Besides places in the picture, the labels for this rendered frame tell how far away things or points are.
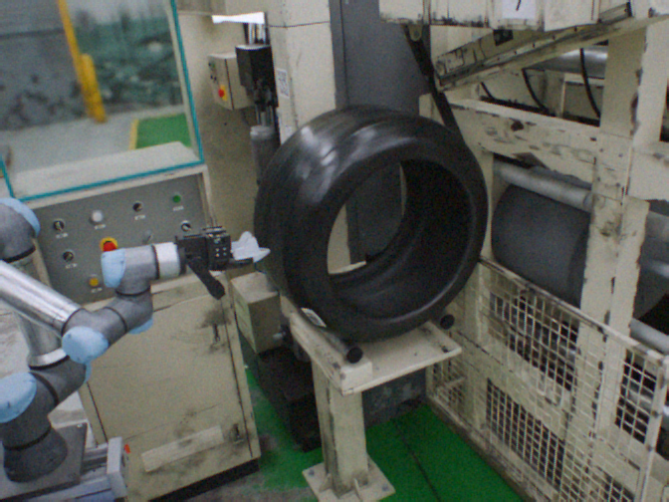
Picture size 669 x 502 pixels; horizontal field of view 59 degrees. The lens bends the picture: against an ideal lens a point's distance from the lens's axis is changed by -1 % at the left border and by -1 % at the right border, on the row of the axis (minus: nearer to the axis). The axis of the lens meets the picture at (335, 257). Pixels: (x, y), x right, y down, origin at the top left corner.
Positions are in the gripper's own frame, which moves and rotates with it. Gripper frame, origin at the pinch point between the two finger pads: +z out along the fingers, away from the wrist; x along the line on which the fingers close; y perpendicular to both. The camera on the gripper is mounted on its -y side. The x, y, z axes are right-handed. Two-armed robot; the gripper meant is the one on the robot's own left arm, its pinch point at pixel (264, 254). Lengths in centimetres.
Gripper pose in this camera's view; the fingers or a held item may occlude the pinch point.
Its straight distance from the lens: 138.8
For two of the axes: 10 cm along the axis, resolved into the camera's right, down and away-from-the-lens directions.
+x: -4.3, -3.5, 8.3
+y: 0.2, -9.2, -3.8
